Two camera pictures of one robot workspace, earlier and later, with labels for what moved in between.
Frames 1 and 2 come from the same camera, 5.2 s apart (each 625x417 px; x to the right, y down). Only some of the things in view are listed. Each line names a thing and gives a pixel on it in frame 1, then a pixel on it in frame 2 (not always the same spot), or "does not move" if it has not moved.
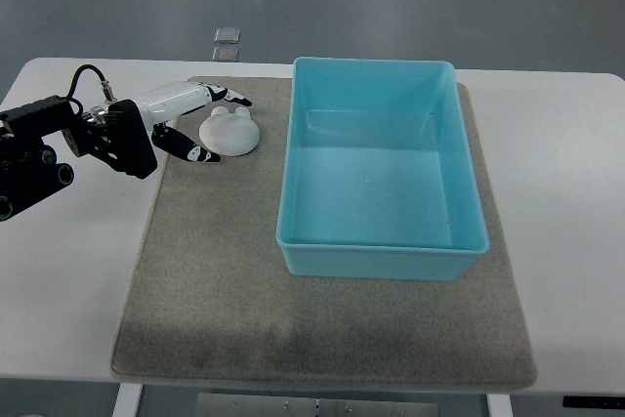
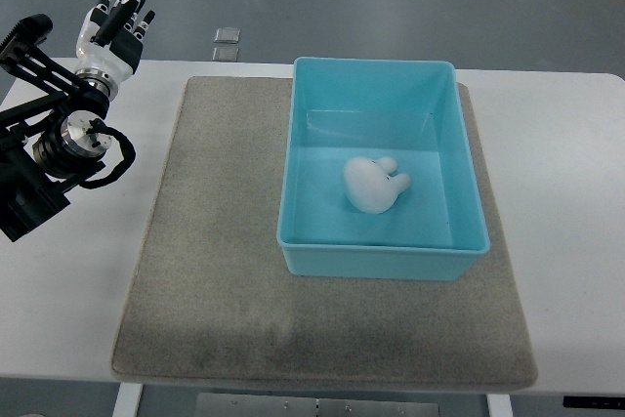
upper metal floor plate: x=229 y=35 does not move
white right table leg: x=499 y=405 does not move
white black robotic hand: x=165 y=104 to x=109 y=40
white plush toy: x=229 y=134 to x=370 y=185
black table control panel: x=594 y=401 does not move
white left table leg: x=128 y=399 does not move
